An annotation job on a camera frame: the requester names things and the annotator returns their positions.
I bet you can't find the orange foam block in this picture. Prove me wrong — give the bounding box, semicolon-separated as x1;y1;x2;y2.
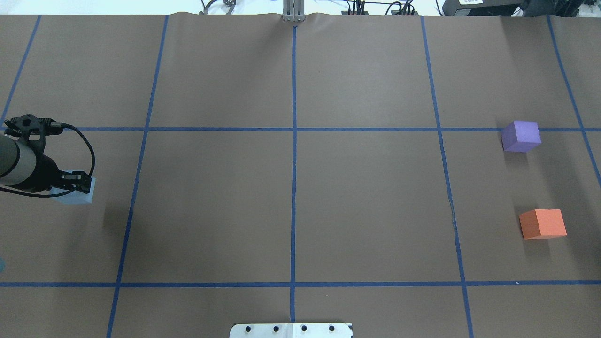
518;209;567;240

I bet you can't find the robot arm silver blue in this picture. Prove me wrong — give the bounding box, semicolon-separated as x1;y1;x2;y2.
0;136;96;199

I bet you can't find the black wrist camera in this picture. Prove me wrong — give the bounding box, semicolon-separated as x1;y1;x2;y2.
4;114;65;155

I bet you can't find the black power adapter box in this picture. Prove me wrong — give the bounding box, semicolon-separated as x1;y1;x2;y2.
442;0;523;17

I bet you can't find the light blue foam block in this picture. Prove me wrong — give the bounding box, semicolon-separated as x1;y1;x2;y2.
49;170;96;205

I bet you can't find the purple foam block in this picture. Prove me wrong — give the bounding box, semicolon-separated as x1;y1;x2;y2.
501;120;542;153

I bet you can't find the aluminium frame post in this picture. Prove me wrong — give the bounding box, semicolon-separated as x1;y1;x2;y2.
282;0;306;22

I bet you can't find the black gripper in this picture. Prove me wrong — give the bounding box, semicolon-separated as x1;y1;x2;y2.
29;155;92;194

